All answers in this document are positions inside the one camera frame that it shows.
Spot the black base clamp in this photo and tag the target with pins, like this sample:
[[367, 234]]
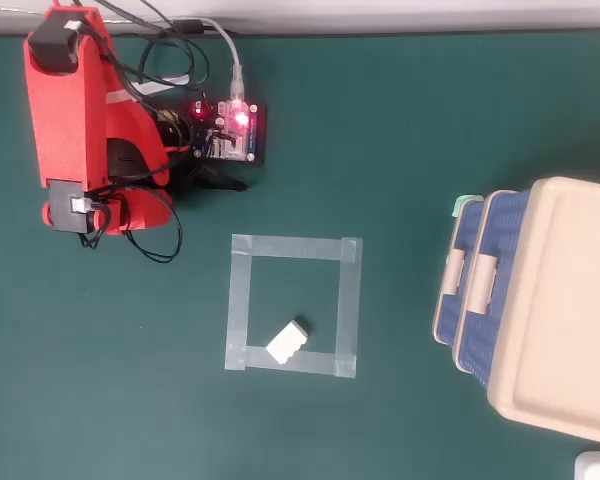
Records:
[[215, 177]]

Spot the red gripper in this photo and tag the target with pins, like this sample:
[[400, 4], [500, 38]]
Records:
[[145, 210]]

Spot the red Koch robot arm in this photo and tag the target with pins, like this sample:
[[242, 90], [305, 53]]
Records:
[[60, 125]]

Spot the translucent tape strip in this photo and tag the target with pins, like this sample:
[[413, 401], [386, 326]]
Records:
[[320, 361], [237, 310], [295, 247], [347, 310]]

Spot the white zip tie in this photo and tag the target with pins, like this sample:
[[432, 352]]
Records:
[[165, 82]]

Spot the black controller board with LEDs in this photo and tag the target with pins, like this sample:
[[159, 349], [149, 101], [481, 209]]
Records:
[[240, 130]]

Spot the green tape tab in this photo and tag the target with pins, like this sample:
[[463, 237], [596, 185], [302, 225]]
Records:
[[464, 205]]

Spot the white cube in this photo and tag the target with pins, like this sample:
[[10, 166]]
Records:
[[286, 342]]

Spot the beige drawer cabinet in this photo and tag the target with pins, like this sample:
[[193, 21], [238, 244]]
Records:
[[570, 300]]

